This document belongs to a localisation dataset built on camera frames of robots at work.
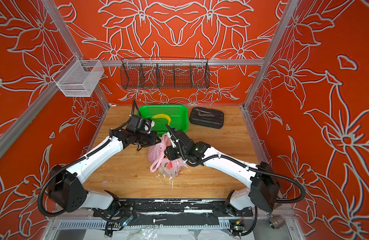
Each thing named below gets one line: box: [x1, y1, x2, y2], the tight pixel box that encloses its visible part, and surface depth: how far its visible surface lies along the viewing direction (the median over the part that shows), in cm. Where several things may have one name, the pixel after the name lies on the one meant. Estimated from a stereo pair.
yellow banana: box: [152, 114, 172, 125], surface depth 112 cm
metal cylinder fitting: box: [268, 215, 285, 229], surface depth 68 cm
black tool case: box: [189, 106, 224, 129], surface depth 106 cm
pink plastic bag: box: [147, 133, 187, 178], surface depth 78 cm
